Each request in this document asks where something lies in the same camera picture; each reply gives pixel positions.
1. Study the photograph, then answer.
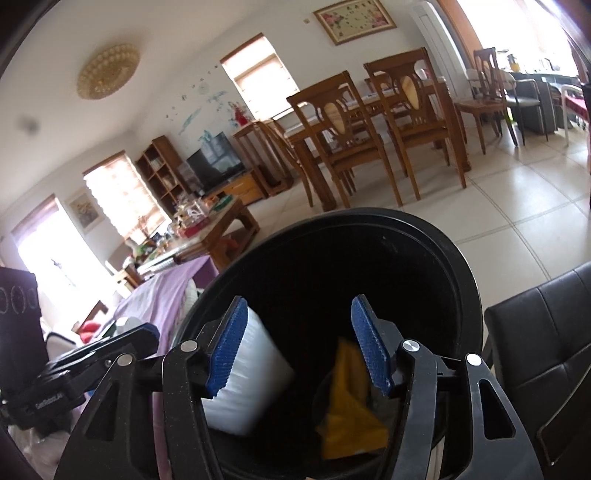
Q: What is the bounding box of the black leather chair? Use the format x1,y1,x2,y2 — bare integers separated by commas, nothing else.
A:
484,264,590,479

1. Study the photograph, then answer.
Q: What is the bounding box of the round ceiling lamp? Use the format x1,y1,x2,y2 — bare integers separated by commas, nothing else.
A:
76,44,140,100

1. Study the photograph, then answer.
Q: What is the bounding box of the wooden dining chair near left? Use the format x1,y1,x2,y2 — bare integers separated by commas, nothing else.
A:
287,71,403,208

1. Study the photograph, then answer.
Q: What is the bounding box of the wooden dining chair near right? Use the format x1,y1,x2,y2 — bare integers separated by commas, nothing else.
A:
363,48,469,199

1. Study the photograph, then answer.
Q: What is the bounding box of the black trash bin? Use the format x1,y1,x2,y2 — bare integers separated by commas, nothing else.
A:
175,207,483,479

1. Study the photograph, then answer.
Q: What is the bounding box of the purple tablecloth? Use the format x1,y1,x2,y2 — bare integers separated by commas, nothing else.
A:
110,254,221,480

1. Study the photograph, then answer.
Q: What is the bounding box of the framed floral picture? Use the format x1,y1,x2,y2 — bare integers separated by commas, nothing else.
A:
314,0,397,45

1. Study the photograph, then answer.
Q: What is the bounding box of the white air conditioner tower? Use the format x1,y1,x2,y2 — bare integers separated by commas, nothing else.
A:
410,1,470,98

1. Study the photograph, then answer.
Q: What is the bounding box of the wooden tv cabinet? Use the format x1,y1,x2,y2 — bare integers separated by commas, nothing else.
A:
204,170,269,206

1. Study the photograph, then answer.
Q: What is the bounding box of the yellow plastic bag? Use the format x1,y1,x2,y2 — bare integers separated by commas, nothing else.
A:
318,341,389,460

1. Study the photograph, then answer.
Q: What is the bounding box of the white paper cup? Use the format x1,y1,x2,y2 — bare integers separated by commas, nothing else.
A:
202,308,294,436

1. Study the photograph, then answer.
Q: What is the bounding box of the wooden coffee table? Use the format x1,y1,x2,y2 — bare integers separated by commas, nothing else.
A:
137,198,260,278

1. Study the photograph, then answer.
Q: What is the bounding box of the tall wooden plant stand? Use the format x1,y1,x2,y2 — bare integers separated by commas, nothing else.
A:
232,120,294,197

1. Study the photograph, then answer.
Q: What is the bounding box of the framed sunflower painting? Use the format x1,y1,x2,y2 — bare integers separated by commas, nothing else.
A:
66,188,104,234

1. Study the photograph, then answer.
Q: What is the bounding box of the wooden bookshelf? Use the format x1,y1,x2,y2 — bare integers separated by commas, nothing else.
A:
134,136,190,217

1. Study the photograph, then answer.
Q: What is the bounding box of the black television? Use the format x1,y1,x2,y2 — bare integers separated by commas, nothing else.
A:
186,132,246,194

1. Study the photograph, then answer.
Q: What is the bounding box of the wooden chair far right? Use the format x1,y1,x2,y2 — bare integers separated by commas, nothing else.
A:
454,47,519,154

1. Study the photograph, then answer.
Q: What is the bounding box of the wooden dining chair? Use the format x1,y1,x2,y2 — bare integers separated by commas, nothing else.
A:
287,71,403,208
363,48,469,199

